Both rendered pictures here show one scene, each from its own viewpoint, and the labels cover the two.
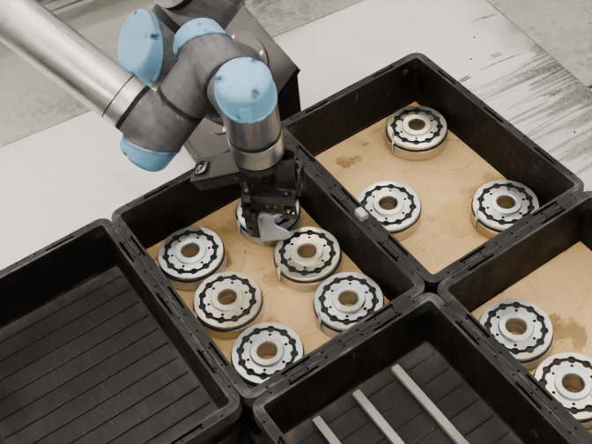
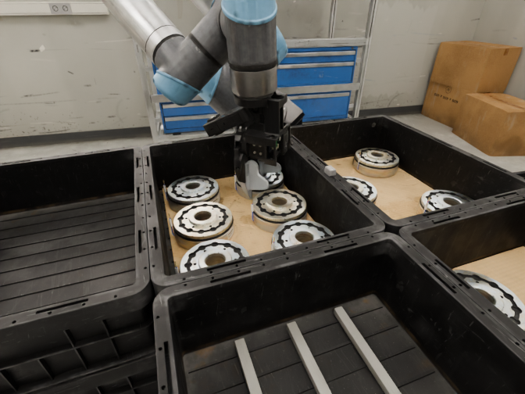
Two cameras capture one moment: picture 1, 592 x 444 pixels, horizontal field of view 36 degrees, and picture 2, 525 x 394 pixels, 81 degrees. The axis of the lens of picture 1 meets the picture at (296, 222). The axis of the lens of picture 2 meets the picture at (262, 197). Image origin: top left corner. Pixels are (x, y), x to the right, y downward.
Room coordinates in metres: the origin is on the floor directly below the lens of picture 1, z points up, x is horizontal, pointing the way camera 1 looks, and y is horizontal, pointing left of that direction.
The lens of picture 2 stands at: (0.39, -0.06, 1.18)
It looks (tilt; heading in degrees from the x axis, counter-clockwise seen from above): 33 degrees down; 9
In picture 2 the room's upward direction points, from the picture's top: straight up
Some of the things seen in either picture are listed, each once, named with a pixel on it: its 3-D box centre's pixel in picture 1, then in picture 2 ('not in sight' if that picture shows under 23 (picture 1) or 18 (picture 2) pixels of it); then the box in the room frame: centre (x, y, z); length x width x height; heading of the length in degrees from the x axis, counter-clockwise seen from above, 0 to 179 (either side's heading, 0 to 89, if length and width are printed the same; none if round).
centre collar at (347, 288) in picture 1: (348, 299); (304, 238); (0.77, -0.06, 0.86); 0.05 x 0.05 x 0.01
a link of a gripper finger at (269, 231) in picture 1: (271, 232); (255, 182); (0.89, 0.04, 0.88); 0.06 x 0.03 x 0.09; 74
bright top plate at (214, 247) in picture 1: (190, 253); (193, 188); (0.89, 0.17, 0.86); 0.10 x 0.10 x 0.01
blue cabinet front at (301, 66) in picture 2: not in sight; (310, 87); (2.93, -0.03, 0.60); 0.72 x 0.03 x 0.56; 113
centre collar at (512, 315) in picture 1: (515, 327); (480, 298); (0.69, -0.29, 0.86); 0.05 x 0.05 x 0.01
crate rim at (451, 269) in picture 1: (423, 159); (385, 157); (0.97, -0.21, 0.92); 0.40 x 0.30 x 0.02; 29
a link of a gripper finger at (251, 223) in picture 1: (253, 212); (244, 159); (0.90, 0.06, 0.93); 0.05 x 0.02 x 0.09; 164
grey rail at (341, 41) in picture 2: not in sight; (260, 44); (2.80, 0.35, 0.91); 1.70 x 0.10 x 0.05; 113
